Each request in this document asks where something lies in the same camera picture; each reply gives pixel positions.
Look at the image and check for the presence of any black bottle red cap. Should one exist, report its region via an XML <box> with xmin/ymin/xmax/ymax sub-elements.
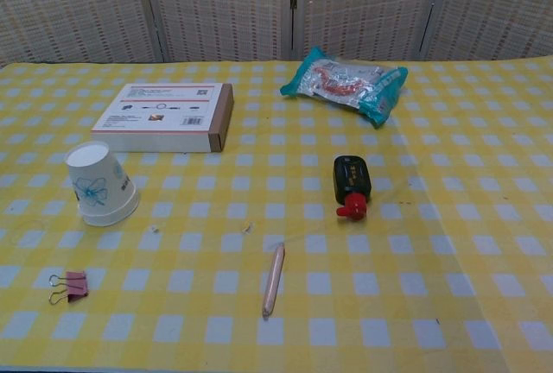
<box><xmin>333</xmin><ymin>155</ymin><xmax>373</xmax><ymax>221</ymax></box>

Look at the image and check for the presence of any white paper cup blue flower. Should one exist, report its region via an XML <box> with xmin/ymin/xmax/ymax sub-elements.
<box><xmin>64</xmin><ymin>140</ymin><xmax>142</xmax><ymax>219</ymax></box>
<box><xmin>81</xmin><ymin>193</ymin><xmax>142</xmax><ymax>228</ymax></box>

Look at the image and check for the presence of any pink binder clip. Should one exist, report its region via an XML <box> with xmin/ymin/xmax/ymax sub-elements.
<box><xmin>48</xmin><ymin>271</ymin><xmax>90</xmax><ymax>306</ymax></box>

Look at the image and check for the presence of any white flat cardboard box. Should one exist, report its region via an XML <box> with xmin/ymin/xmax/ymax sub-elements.
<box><xmin>90</xmin><ymin>83</ymin><xmax>235</xmax><ymax>154</ymax></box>

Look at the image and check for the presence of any teal silver snack bag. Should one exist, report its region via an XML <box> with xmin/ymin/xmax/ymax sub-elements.
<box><xmin>279</xmin><ymin>46</ymin><xmax>409</xmax><ymax>129</ymax></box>

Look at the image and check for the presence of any yellow white checkered tablecloth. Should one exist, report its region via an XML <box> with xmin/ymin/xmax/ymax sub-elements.
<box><xmin>0</xmin><ymin>58</ymin><xmax>553</xmax><ymax>373</ymax></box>

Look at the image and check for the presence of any beige woven folding screen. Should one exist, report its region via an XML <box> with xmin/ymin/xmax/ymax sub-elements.
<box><xmin>0</xmin><ymin>0</ymin><xmax>553</xmax><ymax>67</ymax></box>

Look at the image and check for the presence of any pink pencil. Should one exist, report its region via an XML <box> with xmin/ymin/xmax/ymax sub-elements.
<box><xmin>261</xmin><ymin>243</ymin><xmax>286</xmax><ymax>319</ymax></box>

